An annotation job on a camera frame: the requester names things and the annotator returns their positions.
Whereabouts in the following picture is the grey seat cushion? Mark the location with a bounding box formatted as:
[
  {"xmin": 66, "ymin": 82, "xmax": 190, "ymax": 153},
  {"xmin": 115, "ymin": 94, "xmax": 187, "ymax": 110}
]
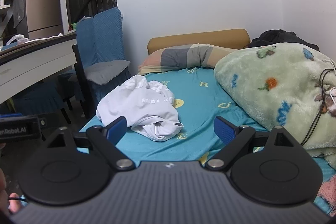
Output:
[{"xmin": 84, "ymin": 60, "xmax": 130, "ymax": 85}]

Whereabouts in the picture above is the gold refrigerator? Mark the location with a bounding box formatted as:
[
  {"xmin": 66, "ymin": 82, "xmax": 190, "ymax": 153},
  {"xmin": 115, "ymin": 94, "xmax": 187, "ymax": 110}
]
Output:
[{"xmin": 13, "ymin": 0, "xmax": 63, "ymax": 40}]

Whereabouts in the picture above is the pink fluffy blanket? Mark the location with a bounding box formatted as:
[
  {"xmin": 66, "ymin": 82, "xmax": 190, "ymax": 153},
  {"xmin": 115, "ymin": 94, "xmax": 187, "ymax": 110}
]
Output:
[{"xmin": 318, "ymin": 175, "xmax": 336, "ymax": 214}]

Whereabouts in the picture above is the white t-shirt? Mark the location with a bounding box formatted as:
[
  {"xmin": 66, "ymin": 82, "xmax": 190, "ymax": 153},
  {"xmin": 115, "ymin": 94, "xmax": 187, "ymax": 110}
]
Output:
[{"xmin": 96, "ymin": 75, "xmax": 183, "ymax": 141}]

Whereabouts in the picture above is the black clothing pile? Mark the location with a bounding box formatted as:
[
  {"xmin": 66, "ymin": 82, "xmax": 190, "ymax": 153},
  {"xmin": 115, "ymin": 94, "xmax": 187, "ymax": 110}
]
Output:
[{"xmin": 245, "ymin": 30, "xmax": 319, "ymax": 51}]

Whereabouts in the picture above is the blue covered chair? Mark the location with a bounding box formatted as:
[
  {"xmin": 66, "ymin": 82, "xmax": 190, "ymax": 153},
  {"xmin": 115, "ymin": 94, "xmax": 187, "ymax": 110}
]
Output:
[{"xmin": 58, "ymin": 8, "xmax": 130, "ymax": 118}]

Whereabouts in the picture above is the black cable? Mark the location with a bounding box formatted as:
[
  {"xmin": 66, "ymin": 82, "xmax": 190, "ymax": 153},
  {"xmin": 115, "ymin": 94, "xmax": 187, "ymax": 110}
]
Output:
[{"xmin": 300, "ymin": 68, "xmax": 336, "ymax": 146}]

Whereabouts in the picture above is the green fleece blanket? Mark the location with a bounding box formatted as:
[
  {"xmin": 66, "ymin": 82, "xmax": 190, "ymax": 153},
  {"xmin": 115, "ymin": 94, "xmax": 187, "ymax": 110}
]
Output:
[{"xmin": 214, "ymin": 43, "xmax": 335, "ymax": 165}]

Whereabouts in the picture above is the white desk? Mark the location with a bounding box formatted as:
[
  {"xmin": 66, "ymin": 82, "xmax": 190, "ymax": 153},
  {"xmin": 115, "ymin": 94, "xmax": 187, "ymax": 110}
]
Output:
[{"xmin": 1, "ymin": 31, "xmax": 76, "ymax": 103}]

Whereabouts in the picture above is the striped pillow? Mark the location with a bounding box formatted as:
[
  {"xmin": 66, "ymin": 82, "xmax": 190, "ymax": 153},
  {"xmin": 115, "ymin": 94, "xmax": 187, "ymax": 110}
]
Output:
[{"xmin": 138, "ymin": 44, "xmax": 236, "ymax": 76}]

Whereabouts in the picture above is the tan headboard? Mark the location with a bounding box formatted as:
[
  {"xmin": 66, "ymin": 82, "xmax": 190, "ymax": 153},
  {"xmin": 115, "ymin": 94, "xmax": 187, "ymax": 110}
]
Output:
[{"xmin": 147, "ymin": 29, "xmax": 251, "ymax": 55}]

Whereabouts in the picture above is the left hand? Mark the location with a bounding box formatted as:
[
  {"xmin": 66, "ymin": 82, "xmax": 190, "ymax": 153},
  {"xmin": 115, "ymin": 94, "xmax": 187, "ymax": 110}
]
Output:
[{"xmin": 0, "ymin": 169, "xmax": 23, "ymax": 215}]

